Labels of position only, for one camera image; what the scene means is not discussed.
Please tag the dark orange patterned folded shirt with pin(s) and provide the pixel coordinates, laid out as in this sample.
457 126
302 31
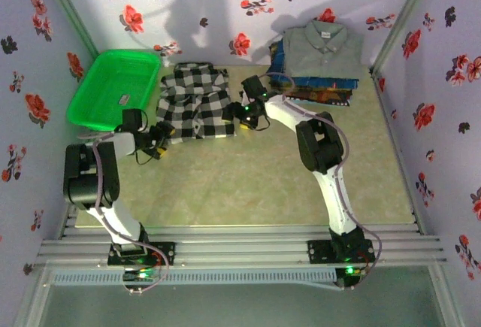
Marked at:
323 96

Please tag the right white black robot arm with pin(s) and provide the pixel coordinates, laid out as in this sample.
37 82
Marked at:
338 203

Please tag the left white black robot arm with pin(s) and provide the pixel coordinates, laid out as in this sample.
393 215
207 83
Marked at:
120 221

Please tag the left small circuit board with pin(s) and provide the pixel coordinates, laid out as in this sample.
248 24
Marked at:
141 275

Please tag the black white checkered shirt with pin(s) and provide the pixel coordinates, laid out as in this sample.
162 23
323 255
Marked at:
195 105

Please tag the green plastic basket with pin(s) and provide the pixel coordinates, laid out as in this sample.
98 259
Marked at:
112 82

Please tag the grey folded shirt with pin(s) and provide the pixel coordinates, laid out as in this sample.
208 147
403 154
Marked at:
323 52

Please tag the aluminium rail frame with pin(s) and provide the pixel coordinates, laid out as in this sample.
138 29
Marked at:
240 244

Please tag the basket label sticker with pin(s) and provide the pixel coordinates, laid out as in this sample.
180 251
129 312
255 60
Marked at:
124 99

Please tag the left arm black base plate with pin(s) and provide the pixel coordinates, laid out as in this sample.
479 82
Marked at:
165 253

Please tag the aluminium corner post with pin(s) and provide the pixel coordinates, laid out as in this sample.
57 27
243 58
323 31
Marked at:
404 15
71 15

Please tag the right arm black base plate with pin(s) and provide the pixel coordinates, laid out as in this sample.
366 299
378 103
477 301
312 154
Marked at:
319 252

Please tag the small circuit board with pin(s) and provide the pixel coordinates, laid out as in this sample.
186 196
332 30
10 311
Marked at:
351 271
141 275

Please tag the right small circuit board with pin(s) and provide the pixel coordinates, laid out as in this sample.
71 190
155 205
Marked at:
351 271

